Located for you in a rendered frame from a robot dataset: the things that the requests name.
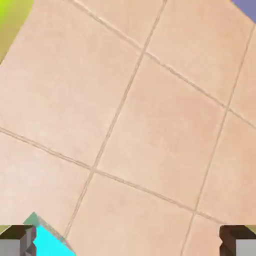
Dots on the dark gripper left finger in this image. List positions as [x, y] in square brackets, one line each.
[14, 240]

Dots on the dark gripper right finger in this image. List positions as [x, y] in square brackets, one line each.
[238, 240]

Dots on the small cyan cube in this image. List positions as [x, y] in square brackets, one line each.
[48, 242]

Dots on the large yellow-green box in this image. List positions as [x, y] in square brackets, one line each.
[10, 22]

